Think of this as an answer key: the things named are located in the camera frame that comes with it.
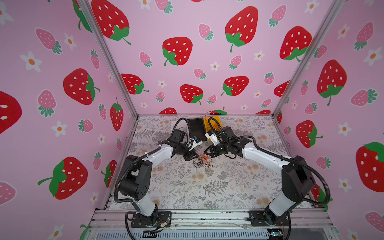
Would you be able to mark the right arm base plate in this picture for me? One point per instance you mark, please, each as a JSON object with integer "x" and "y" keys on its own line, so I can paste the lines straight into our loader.
{"x": 262, "y": 219}

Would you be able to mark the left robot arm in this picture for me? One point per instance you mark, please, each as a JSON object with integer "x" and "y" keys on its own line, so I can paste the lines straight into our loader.
{"x": 133, "y": 182}

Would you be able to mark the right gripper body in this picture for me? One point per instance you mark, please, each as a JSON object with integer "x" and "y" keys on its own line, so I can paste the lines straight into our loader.
{"x": 222, "y": 147}

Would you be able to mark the yellow plastic bin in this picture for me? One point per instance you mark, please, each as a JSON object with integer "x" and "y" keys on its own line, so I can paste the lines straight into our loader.
{"x": 212, "y": 124}

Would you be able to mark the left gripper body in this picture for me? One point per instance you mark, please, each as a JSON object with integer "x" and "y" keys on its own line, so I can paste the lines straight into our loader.
{"x": 183, "y": 151}

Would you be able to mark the black plastic bin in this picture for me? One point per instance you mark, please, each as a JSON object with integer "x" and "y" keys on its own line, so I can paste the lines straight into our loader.
{"x": 197, "y": 129}

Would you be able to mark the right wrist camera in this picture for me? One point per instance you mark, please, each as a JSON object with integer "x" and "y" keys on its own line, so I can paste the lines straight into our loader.
{"x": 212, "y": 137}

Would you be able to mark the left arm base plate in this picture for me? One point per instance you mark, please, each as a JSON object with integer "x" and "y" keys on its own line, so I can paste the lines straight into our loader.
{"x": 162, "y": 218}

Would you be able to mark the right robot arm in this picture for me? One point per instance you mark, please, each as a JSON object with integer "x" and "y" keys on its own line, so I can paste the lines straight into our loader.
{"x": 298, "y": 178}

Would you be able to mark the aluminium frame rail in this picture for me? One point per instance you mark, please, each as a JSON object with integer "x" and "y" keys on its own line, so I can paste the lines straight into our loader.
{"x": 243, "y": 224}

